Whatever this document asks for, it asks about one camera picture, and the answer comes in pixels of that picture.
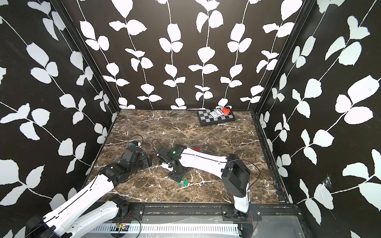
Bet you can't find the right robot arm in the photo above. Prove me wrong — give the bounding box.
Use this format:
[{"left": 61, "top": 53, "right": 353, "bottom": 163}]
[{"left": 157, "top": 145, "right": 251, "bottom": 213}]

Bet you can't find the white perforated strip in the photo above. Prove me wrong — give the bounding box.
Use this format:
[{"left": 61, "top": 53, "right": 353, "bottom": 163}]
[{"left": 90, "top": 224, "right": 239, "bottom": 236}]

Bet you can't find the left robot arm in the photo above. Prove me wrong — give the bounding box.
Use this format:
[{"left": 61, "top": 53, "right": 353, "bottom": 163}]
[{"left": 24, "top": 146, "right": 152, "bottom": 238}]

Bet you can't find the small circuit board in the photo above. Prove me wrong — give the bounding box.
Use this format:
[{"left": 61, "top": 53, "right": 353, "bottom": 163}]
[{"left": 110, "top": 223, "right": 130, "bottom": 234}]

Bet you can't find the black mounting rail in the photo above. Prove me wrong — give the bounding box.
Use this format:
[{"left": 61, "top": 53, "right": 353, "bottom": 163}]
[{"left": 122, "top": 202, "right": 302, "bottom": 222}]

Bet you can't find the black white chessboard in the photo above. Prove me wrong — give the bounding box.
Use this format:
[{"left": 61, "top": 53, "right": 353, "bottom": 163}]
[{"left": 197, "top": 109, "right": 236, "bottom": 127}]

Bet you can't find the red block on chessboard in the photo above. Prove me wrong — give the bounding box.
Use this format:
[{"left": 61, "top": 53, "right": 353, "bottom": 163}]
[{"left": 222, "top": 108, "right": 231, "bottom": 115}]

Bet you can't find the playing card deck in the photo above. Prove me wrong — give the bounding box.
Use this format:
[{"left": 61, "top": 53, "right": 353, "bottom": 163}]
[{"left": 210, "top": 109, "right": 224, "bottom": 119}]

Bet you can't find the long green lego brick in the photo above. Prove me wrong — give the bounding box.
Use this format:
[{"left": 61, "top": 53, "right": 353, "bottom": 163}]
[{"left": 176, "top": 178, "right": 188, "bottom": 186}]

